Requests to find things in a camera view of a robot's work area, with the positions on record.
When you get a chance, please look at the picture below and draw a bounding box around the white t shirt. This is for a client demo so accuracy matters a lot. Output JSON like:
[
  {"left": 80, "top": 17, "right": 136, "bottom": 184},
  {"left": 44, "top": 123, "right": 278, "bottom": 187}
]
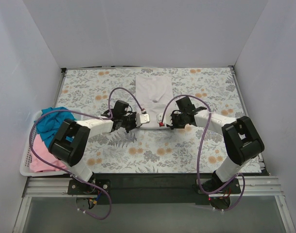
[{"left": 135, "top": 74, "right": 174, "bottom": 130}]

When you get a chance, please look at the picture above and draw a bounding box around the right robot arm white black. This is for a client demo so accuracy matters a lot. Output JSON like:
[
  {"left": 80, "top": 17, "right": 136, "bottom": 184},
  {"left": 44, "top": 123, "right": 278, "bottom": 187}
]
[{"left": 167, "top": 95, "right": 265, "bottom": 194}]

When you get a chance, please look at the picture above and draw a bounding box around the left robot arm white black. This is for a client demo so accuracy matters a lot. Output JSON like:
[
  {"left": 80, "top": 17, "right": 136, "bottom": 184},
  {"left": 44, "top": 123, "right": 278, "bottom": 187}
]
[{"left": 48, "top": 100, "right": 140, "bottom": 194}]

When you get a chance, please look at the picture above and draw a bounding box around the floral tablecloth mat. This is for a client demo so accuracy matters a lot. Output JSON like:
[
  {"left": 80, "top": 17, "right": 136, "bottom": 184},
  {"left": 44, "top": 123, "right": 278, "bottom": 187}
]
[{"left": 57, "top": 67, "right": 244, "bottom": 173}]

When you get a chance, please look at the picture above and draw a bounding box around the teal blue t shirt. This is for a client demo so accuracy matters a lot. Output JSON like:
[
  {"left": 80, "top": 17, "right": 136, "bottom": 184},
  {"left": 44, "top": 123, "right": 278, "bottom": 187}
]
[{"left": 36, "top": 107, "right": 76, "bottom": 148}]

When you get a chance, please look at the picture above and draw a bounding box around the pink t shirt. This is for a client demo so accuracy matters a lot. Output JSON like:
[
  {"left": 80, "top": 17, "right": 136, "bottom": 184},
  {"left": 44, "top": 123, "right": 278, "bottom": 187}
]
[{"left": 30, "top": 134, "right": 67, "bottom": 172}]

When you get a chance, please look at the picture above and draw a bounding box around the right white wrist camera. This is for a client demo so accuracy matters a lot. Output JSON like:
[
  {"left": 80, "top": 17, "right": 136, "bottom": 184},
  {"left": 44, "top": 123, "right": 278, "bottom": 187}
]
[{"left": 157, "top": 113, "right": 172, "bottom": 127}]

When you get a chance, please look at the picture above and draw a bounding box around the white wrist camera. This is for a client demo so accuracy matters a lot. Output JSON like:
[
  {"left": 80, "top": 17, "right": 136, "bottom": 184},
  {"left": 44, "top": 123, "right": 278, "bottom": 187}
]
[
  {"left": 135, "top": 109, "right": 150, "bottom": 127},
  {"left": 157, "top": 113, "right": 172, "bottom": 127}
]

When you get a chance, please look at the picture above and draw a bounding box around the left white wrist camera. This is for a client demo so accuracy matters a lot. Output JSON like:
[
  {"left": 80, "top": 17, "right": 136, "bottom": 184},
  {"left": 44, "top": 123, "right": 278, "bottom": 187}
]
[{"left": 135, "top": 109, "right": 150, "bottom": 127}]

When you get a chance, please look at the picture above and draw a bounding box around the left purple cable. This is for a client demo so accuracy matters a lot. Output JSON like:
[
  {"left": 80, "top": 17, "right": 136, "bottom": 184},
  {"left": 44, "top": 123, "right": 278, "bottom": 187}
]
[{"left": 28, "top": 87, "right": 147, "bottom": 220}]

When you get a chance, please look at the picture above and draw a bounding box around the purple cable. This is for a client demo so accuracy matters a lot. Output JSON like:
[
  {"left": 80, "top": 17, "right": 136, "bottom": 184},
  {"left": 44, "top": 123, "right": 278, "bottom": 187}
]
[
  {"left": 28, "top": 87, "right": 147, "bottom": 220},
  {"left": 158, "top": 94, "right": 245, "bottom": 212}
]

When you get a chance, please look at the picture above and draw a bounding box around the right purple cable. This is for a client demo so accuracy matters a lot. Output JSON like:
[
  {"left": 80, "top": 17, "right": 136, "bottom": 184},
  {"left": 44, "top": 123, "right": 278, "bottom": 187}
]
[{"left": 158, "top": 94, "right": 245, "bottom": 212}]

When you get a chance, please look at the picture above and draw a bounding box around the aluminium frame rail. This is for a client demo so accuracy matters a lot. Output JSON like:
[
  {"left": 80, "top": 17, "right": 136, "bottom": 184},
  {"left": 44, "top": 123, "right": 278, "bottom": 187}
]
[{"left": 23, "top": 174, "right": 283, "bottom": 197}]

